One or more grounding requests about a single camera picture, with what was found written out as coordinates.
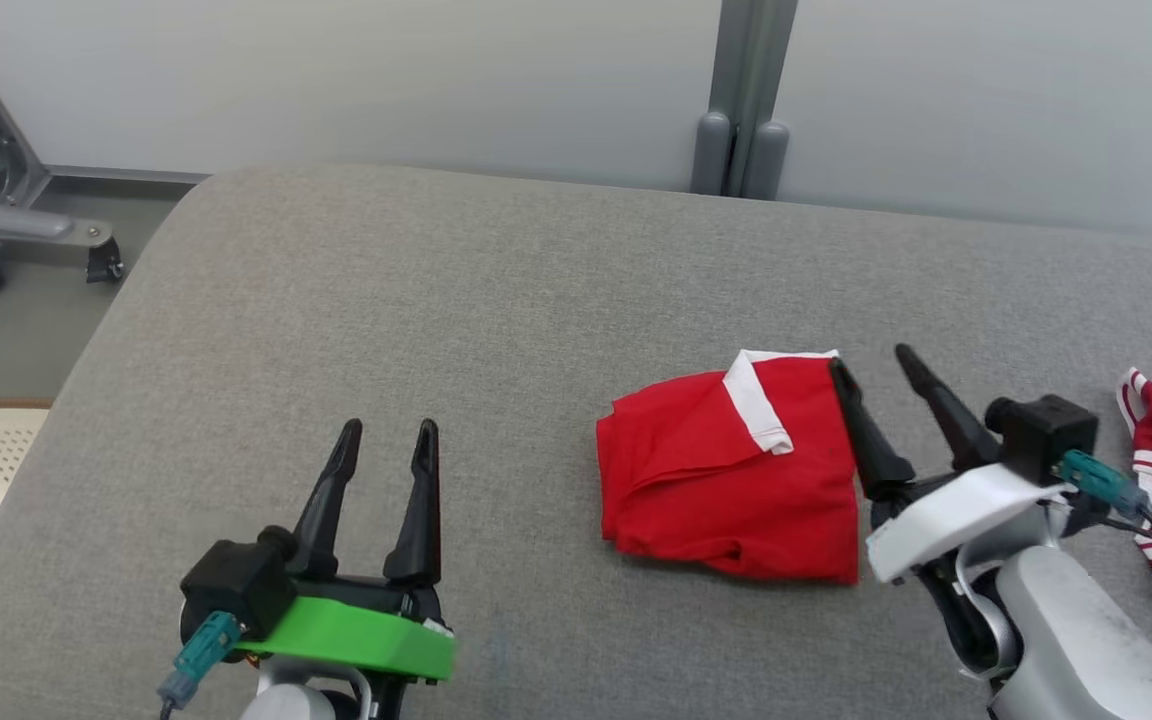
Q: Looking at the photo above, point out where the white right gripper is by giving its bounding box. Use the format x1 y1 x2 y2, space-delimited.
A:
829 343 1072 586

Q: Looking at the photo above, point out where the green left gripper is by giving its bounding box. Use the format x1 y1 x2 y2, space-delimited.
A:
236 419 457 686

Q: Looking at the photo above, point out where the red jersey with logo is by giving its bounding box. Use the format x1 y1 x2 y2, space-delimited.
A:
596 348 862 586

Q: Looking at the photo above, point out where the black cable teal plug right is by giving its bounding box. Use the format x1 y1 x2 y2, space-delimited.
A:
1056 450 1152 681

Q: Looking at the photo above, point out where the black cable teal plug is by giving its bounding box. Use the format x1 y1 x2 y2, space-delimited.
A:
1056 450 1152 681
156 612 242 720

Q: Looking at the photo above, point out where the black cable teal plug left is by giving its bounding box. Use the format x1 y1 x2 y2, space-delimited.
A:
156 612 242 720

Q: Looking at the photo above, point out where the grey wall partition post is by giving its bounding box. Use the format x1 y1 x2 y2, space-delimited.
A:
691 0 799 201

